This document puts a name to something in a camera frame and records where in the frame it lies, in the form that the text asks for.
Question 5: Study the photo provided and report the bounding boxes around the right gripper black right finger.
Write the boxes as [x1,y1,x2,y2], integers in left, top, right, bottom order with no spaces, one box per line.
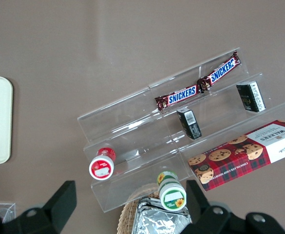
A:
[180,179,285,234]

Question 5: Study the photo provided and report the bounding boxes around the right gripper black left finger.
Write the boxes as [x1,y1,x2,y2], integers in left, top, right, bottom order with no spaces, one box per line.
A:
[0,180,78,234]

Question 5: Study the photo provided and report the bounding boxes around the aluminium foil tray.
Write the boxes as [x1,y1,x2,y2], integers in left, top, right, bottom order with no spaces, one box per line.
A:
[132,196,192,234]

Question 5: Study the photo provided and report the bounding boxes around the light wicker basket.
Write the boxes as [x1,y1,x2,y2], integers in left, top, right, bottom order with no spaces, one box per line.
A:
[116,191,190,234]

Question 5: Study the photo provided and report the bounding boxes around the green lid sunflower cup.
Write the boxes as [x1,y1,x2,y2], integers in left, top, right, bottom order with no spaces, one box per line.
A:
[156,170,188,211]

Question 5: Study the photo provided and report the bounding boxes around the clear acrylic bottle rack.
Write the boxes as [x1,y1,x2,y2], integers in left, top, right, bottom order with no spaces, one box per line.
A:
[0,201,17,224]

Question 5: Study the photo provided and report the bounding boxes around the red lid strawberry cup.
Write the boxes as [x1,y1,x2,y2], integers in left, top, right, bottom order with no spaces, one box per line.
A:
[88,147,117,181]

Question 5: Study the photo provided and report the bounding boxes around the red tartan cookie box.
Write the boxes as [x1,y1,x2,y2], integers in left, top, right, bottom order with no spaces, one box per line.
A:
[188,119,285,192]

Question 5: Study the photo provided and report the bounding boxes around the small black box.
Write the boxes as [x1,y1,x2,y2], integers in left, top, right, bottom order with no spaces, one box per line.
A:
[236,80,267,113]
[176,108,203,140]

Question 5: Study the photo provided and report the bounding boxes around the clear acrylic stepped shelf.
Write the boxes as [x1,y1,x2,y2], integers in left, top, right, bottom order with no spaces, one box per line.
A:
[76,46,285,214]

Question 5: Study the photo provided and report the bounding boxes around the brown Snickers bar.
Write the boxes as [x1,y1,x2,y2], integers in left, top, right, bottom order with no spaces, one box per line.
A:
[196,50,242,92]
[154,84,199,111]

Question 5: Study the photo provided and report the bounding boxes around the brown table cover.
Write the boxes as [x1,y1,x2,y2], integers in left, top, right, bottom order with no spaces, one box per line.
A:
[0,0,285,234]

